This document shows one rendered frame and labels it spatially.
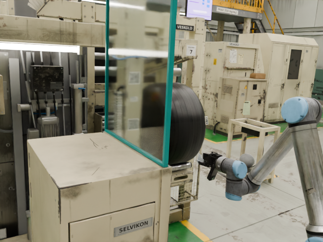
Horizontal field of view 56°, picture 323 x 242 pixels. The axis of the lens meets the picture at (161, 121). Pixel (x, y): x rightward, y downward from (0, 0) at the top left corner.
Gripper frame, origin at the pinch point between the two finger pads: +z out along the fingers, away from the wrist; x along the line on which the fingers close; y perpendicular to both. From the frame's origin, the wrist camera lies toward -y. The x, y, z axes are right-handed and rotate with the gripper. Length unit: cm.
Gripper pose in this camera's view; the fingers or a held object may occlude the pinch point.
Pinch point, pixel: (198, 160)
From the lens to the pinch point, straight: 196.4
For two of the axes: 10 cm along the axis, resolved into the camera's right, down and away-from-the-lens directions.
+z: -5.4, -0.8, 8.4
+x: -8.4, 0.7, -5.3
